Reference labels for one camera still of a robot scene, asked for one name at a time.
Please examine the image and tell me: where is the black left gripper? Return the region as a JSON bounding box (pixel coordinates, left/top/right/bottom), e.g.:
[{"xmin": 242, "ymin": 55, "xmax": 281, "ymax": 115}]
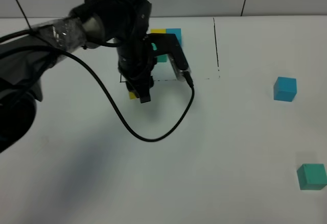
[{"xmin": 117, "ymin": 34, "xmax": 156, "ymax": 104}]

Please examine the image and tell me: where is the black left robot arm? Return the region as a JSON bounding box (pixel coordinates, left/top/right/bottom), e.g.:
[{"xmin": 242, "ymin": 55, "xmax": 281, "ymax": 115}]
[{"xmin": 1, "ymin": 0, "xmax": 154, "ymax": 151}]

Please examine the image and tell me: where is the green template block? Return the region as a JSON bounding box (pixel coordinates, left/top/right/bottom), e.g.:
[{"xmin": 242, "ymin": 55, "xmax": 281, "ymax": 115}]
[{"xmin": 151, "ymin": 43, "xmax": 168, "ymax": 63}]

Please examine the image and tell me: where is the yellow template block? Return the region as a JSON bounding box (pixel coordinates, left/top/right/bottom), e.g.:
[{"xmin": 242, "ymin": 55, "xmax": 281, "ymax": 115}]
[{"xmin": 150, "ymin": 29, "xmax": 166, "ymax": 34}]

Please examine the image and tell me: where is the blue template block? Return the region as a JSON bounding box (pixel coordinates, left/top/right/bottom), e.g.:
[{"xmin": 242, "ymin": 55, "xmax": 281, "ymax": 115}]
[{"xmin": 166, "ymin": 28, "xmax": 182, "ymax": 46}]

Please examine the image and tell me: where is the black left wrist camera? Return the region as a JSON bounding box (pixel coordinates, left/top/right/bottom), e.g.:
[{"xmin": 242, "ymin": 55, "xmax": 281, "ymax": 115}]
[{"xmin": 146, "ymin": 33, "xmax": 193, "ymax": 86}]

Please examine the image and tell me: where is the black left camera cable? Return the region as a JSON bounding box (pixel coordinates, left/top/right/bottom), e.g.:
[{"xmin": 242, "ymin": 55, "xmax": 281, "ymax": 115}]
[{"xmin": 0, "ymin": 31, "xmax": 195, "ymax": 142}]

